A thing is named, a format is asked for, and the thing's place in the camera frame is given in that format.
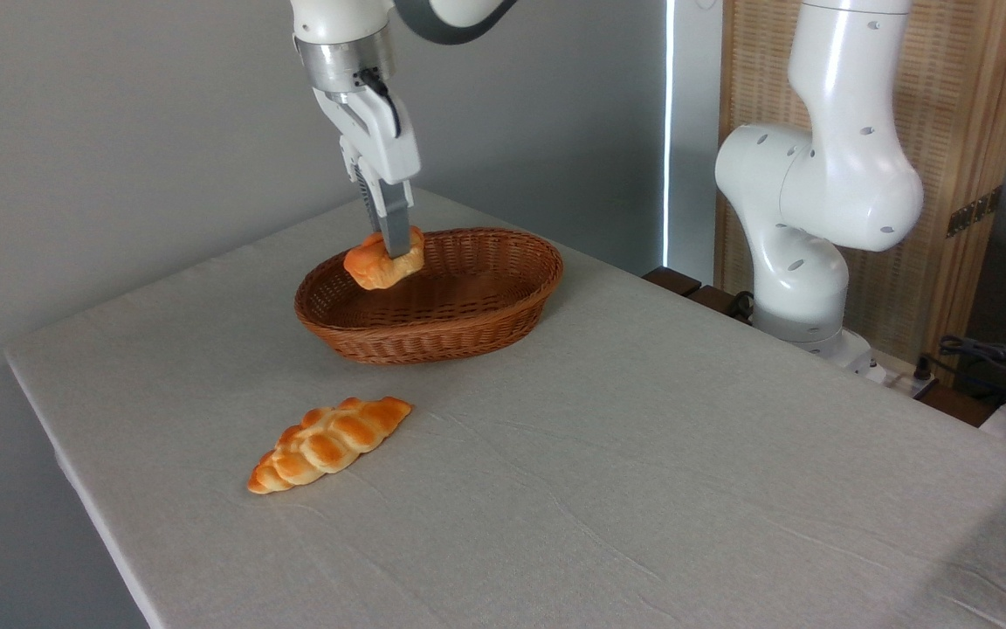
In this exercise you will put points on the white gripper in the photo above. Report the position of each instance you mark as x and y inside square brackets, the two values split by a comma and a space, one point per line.
[385, 144]

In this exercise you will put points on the round orange bread bun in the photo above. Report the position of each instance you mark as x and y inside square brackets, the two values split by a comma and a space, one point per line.
[374, 266]

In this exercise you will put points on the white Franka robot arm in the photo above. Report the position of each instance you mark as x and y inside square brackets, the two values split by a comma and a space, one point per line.
[817, 175]

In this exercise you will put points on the brown wicker oval basket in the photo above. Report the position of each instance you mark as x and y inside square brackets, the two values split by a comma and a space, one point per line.
[485, 297]

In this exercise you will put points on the long braided bread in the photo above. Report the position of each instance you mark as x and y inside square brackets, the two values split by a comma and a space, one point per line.
[328, 441]

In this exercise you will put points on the grey tablecloth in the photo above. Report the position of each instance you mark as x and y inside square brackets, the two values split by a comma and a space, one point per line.
[643, 480]

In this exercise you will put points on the white power strip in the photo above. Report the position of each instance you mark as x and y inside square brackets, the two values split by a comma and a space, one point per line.
[892, 371]

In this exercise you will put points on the bamboo folding screen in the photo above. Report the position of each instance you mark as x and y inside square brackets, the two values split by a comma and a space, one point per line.
[966, 96]

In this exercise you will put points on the dark metal screen hinge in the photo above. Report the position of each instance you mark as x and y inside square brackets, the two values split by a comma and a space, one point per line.
[974, 211]

